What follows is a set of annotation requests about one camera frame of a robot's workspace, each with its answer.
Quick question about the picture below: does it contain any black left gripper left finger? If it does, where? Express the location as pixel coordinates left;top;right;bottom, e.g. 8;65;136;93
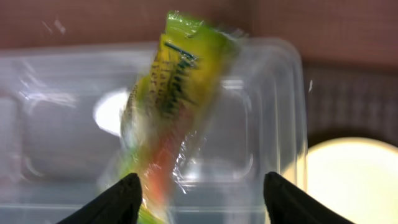
58;173;142;224

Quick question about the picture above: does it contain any white tissue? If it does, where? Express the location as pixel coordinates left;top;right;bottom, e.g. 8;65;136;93
93;88;129;137

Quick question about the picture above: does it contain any green snack wrapper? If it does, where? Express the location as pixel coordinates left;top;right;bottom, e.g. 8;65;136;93
102;11;246;223

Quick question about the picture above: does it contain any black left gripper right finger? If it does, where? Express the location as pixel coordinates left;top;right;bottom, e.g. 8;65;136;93
263;172;353;224

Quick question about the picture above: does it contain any clear plastic bin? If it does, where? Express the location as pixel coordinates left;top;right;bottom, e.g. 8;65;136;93
1;39;307;223

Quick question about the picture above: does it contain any dark brown tray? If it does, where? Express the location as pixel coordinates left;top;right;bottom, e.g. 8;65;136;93
303;65;397;146

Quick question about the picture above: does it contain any yellow plate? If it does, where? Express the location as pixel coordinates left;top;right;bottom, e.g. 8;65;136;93
282;137;397;223

